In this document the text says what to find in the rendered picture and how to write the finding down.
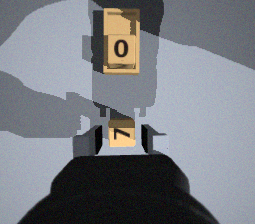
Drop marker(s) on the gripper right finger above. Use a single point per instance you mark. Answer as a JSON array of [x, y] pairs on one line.
[[152, 141]]

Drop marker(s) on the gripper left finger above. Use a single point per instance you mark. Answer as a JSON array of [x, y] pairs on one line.
[[89, 143]]

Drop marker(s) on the tan number cube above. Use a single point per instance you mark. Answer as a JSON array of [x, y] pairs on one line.
[[121, 51], [121, 132]]

